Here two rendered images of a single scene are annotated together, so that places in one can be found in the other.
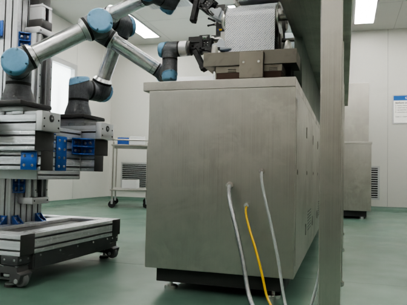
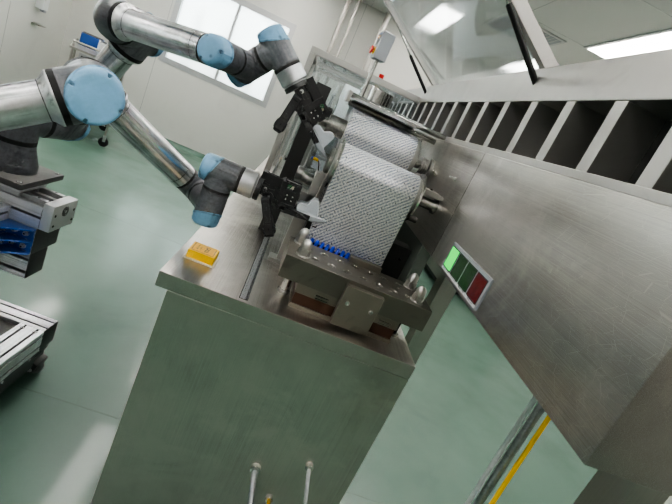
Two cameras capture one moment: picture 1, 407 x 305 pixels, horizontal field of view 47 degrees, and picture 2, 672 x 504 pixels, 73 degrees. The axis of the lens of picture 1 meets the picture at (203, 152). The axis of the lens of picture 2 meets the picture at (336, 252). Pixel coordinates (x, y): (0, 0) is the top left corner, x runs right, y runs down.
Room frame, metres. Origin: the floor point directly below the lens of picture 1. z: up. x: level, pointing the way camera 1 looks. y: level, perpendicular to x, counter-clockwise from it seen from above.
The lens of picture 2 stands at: (1.05, 0.37, 1.38)
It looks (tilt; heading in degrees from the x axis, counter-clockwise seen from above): 16 degrees down; 334
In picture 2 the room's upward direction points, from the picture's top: 25 degrees clockwise
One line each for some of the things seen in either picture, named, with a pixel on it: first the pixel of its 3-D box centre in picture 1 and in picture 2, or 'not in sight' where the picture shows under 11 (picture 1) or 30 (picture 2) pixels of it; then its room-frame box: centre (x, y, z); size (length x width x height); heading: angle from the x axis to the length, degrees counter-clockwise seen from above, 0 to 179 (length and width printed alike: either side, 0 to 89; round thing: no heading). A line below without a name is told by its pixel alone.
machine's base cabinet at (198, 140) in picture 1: (266, 186); (274, 288); (3.15, -0.42, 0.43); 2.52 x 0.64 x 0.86; 163
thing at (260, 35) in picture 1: (249, 41); (357, 222); (2.18, -0.20, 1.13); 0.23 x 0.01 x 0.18; 73
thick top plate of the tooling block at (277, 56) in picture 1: (252, 62); (354, 282); (2.05, -0.21, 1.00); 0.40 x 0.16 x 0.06; 73
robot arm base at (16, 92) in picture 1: (17, 93); not in sight; (2.23, 0.89, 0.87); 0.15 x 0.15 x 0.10
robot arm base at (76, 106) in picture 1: (78, 108); (12, 150); (2.69, 0.73, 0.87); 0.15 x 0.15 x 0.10
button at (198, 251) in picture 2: not in sight; (203, 253); (2.18, 0.17, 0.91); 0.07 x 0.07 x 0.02; 73
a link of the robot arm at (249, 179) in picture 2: (185, 48); (249, 183); (2.27, 0.10, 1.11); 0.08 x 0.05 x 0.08; 163
